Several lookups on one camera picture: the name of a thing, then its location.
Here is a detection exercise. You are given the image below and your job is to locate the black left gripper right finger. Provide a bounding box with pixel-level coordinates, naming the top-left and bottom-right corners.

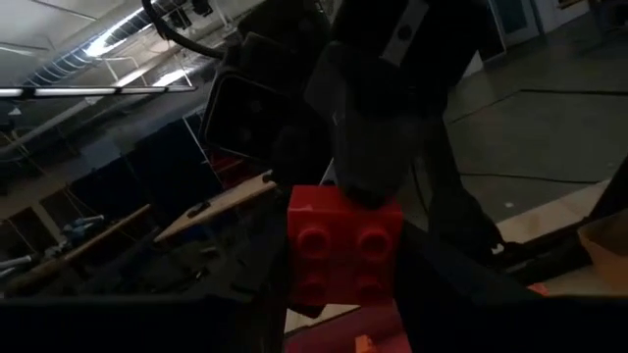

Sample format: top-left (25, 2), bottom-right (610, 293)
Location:
top-left (397, 221), bottom-right (590, 353)

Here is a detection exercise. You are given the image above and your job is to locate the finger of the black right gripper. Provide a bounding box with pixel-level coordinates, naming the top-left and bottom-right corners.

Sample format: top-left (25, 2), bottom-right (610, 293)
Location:
top-left (335, 117), bottom-right (414, 209)
top-left (271, 126), bottom-right (340, 188)

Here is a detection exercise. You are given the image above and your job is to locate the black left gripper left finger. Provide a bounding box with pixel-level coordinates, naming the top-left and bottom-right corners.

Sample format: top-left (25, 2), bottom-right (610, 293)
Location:
top-left (141, 220), bottom-right (288, 353)

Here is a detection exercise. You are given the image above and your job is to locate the small red plastic brick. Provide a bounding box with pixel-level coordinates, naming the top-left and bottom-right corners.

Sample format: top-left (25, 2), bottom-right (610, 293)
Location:
top-left (286, 183), bottom-right (405, 308)

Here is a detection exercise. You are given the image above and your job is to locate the small orange block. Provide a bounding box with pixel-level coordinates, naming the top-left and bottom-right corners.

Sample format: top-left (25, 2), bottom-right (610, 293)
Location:
top-left (353, 334), bottom-right (377, 353)

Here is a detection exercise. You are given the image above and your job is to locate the wooden bench board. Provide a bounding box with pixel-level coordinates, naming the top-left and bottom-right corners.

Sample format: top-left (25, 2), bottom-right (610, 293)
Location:
top-left (3, 202), bottom-right (154, 298)
top-left (153, 170), bottom-right (277, 245)

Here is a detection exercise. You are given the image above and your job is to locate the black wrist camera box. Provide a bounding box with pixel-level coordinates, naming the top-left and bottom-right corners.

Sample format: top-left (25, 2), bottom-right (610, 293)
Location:
top-left (202, 72), bottom-right (295, 164)

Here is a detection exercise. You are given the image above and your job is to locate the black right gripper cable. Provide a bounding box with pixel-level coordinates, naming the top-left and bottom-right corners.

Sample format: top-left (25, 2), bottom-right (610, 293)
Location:
top-left (140, 0), bottom-right (228, 62)

